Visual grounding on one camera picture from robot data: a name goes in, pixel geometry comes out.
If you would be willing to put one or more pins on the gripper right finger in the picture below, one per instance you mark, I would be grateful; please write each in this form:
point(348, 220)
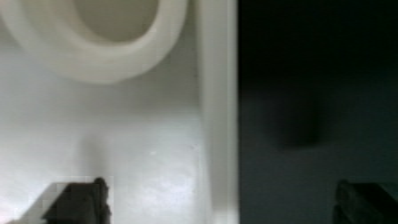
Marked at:
point(366, 203)

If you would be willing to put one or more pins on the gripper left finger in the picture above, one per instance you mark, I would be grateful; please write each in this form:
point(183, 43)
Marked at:
point(80, 205)

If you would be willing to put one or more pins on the white square tabletop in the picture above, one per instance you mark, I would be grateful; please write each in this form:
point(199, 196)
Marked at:
point(117, 107)

